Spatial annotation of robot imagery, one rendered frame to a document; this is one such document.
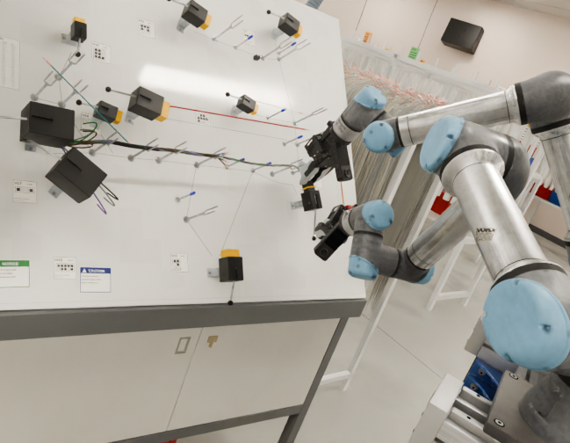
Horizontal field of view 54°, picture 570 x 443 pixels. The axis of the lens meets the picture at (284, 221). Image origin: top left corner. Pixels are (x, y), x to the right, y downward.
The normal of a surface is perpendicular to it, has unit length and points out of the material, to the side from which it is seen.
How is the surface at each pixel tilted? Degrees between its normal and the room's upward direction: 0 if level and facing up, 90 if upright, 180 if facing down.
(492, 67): 90
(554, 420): 72
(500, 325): 93
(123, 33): 53
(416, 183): 90
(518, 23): 90
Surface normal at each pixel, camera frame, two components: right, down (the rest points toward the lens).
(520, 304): -0.91, -0.15
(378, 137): -0.34, 0.18
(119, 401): 0.56, 0.45
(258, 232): 0.65, -0.18
